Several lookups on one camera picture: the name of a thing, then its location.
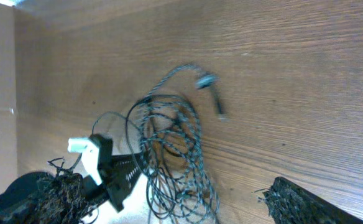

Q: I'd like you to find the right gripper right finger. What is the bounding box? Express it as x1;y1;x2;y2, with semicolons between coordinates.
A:
259;176;363;224

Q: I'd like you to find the thin black cable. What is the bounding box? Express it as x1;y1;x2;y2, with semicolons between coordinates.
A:
124;74;229;224

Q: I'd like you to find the left camera cable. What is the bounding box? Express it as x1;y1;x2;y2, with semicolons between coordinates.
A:
72;110;139;172

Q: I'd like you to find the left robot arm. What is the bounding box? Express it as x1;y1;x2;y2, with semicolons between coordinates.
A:
0;152;148;223

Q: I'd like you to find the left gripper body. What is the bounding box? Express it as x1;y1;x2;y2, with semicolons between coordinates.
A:
98;155;138;212

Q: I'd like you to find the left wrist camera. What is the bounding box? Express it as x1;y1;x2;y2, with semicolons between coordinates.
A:
67;134;113;185

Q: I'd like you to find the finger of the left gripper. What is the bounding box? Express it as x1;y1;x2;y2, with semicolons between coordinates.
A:
113;152;147;190

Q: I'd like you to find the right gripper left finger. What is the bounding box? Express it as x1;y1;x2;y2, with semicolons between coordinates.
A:
29;157;89;223

